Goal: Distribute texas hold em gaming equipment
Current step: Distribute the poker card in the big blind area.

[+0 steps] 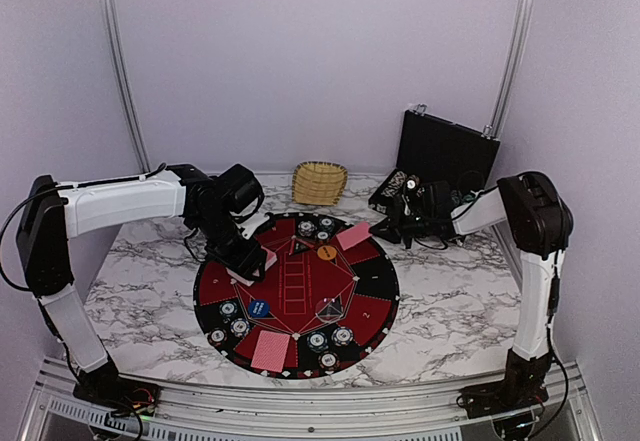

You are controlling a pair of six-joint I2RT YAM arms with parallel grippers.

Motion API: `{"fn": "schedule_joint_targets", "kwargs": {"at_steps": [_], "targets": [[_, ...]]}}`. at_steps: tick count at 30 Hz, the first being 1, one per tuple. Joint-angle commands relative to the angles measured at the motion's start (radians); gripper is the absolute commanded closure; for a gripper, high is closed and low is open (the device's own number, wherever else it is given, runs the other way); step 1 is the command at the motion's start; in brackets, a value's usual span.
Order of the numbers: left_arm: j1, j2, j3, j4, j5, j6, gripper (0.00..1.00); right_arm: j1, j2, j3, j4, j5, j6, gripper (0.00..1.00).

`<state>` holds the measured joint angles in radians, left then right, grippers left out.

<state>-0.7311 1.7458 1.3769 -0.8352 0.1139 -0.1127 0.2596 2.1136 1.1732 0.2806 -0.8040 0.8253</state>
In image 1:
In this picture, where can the aluminium front rail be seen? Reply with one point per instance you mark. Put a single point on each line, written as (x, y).
(422, 411)

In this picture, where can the dealt red card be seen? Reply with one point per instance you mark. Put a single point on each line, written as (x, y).
(353, 236)
(270, 351)

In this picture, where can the black triangular all-in marker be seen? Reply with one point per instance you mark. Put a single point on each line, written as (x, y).
(299, 247)

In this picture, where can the black poker chip case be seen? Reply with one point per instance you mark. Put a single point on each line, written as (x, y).
(435, 149)

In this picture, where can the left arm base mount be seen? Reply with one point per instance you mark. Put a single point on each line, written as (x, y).
(127, 401)

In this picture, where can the right aluminium frame post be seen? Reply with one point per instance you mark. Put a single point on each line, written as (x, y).
(515, 53)

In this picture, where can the round red black poker mat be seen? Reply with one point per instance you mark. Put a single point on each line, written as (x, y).
(364, 277)

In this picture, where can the green blue chip stack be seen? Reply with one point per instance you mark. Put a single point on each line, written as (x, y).
(326, 224)
(317, 342)
(228, 310)

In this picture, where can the red black chip stack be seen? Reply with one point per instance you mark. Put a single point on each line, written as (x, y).
(217, 337)
(328, 361)
(323, 236)

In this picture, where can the left aluminium frame post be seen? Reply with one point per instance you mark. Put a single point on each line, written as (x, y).
(109, 10)

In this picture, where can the blue small blind button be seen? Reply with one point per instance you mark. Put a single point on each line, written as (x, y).
(259, 309)

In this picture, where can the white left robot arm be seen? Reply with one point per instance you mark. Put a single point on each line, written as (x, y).
(55, 213)

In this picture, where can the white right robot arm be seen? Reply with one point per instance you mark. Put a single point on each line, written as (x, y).
(540, 224)

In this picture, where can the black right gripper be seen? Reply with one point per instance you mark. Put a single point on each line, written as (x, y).
(394, 225)

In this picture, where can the clear round dealer button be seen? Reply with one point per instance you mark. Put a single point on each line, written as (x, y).
(330, 309)

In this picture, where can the aluminium frame post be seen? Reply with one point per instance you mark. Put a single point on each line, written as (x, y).
(109, 10)
(515, 53)

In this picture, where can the orange big blind button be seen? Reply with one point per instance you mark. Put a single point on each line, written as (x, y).
(327, 252)

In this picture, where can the woven bamboo tray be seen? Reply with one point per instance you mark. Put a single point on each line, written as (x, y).
(318, 183)

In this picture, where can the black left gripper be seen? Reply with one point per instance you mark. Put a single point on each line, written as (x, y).
(244, 261)

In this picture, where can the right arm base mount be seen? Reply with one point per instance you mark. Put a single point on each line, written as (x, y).
(502, 401)

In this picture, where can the blue white chips in case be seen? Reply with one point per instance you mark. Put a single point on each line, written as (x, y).
(393, 184)

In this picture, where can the red playing card deck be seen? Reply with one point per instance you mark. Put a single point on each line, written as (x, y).
(267, 261)

